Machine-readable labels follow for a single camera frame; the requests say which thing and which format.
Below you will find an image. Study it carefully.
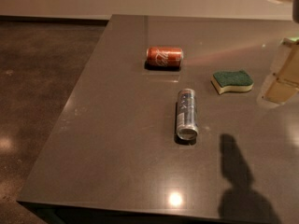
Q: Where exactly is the red coca-cola can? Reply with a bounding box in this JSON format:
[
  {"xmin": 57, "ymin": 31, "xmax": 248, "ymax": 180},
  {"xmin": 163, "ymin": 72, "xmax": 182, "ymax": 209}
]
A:
[{"xmin": 147, "ymin": 47, "xmax": 184, "ymax": 69}]

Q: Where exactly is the silver blue redbull can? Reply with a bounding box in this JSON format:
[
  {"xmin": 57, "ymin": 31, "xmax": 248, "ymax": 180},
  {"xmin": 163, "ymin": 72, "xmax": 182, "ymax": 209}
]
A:
[{"xmin": 176, "ymin": 89, "xmax": 198, "ymax": 141}]

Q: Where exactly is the green yellow sponge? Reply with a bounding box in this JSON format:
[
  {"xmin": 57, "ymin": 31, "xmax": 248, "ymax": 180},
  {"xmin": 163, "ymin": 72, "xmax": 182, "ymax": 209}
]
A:
[{"xmin": 211, "ymin": 70, "xmax": 254, "ymax": 94}]

